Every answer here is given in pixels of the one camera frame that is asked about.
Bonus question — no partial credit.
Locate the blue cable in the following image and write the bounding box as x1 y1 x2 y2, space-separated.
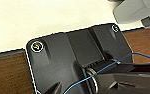
62 51 150 94

